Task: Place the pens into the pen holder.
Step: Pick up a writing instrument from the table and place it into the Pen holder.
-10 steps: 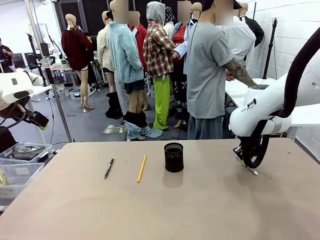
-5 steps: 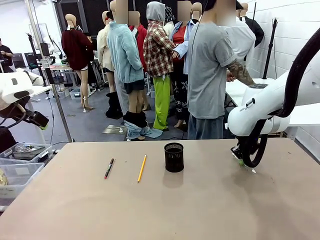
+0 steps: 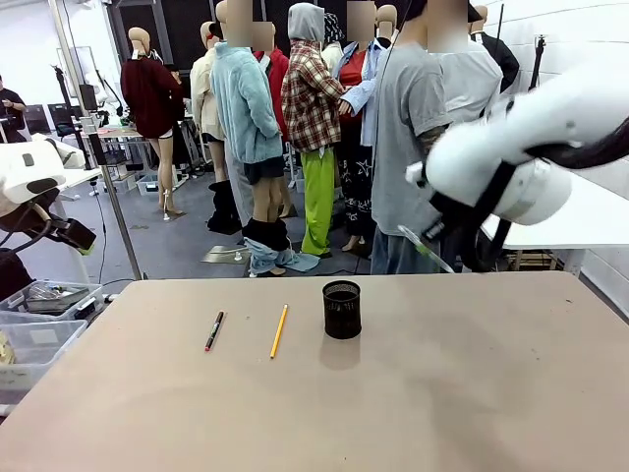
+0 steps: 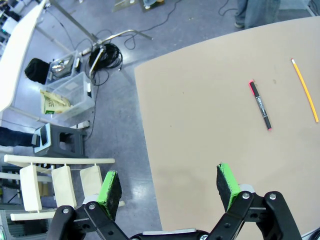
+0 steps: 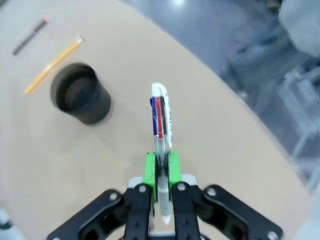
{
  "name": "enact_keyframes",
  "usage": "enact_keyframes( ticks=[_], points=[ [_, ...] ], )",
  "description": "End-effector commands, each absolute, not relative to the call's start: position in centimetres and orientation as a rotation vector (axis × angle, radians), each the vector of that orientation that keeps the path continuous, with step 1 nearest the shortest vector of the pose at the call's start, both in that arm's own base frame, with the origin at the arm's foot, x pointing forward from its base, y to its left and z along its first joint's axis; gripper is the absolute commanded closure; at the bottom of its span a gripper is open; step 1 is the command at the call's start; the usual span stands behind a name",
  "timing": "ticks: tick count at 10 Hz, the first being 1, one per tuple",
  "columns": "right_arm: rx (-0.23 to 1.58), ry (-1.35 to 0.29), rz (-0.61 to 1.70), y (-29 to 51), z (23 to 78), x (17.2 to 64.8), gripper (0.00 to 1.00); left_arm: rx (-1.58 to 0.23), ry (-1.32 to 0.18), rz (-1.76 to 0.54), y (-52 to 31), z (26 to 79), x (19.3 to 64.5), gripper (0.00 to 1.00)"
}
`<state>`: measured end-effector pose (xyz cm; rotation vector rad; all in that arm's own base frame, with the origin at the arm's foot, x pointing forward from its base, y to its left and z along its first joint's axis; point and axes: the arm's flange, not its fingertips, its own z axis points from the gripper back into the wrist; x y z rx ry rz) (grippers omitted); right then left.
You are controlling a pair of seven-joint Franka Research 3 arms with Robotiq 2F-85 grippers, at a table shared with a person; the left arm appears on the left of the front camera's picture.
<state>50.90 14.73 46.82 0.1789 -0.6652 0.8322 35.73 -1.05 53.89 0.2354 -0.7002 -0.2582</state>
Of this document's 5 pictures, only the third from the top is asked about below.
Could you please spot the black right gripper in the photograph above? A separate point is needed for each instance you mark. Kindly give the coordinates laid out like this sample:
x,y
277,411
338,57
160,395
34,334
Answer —
x,y
435,230

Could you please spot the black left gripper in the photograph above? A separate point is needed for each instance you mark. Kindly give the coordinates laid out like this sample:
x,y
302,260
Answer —
x,y
71,232

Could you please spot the black marker with red cap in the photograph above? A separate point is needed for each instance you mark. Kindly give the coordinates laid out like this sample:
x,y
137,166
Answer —
x,y
214,331

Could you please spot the yellow pencil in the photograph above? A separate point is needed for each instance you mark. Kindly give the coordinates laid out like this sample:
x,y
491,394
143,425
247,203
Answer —
x,y
279,332

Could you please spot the person's tattooed right forearm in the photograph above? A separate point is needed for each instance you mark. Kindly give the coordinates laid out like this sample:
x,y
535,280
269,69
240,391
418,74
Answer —
x,y
431,140

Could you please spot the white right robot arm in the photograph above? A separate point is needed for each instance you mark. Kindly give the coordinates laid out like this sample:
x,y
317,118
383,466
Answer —
x,y
540,128

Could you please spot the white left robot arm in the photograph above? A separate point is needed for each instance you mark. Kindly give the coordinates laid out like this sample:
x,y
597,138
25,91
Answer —
x,y
29,172

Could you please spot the black mesh pen holder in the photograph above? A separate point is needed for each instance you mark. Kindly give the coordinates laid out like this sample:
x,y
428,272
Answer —
x,y
342,312

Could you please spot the metal support pole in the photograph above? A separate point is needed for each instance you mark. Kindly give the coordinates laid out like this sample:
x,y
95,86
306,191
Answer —
x,y
115,196

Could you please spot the clear plastic bin with parts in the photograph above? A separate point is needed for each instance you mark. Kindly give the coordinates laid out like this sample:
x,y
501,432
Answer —
x,y
49,297

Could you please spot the person in gray t-shirt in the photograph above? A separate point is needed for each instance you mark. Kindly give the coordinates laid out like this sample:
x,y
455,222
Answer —
x,y
403,147

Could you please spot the clear plastic bin with lid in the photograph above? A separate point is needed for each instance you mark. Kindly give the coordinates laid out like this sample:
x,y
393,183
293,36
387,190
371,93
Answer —
x,y
34,344

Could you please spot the seated person in black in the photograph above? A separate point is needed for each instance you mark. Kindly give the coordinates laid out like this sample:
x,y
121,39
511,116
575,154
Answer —
x,y
11,110

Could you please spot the mannequin in maroon sweater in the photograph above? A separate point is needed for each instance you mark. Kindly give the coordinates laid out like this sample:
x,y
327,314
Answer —
x,y
150,98

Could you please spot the white side table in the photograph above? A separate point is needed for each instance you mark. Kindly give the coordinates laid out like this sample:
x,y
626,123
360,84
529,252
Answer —
x,y
589,216

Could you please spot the mannequin in white shirt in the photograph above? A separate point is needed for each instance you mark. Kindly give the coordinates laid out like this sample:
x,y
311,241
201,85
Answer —
x,y
472,83

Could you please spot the mannequin in plaid shirt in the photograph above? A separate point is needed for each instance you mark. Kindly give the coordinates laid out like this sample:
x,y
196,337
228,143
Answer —
x,y
312,113

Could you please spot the mannequin in cream jacket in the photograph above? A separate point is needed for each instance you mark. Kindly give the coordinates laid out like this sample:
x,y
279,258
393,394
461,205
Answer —
x,y
204,98

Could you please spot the mannequin in black suit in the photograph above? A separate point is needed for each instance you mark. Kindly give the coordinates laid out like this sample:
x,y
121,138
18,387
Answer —
x,y
503,61

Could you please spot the mannequin in light blue fleece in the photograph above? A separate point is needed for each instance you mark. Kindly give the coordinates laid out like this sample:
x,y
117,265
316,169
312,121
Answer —
x,y
243,108

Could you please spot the mannequin in red jacket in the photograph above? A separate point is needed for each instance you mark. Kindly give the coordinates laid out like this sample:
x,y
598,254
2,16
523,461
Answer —
x,y
277,83

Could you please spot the black tripod stand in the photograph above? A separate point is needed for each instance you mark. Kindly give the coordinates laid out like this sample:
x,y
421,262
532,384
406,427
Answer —
x,y
538,61

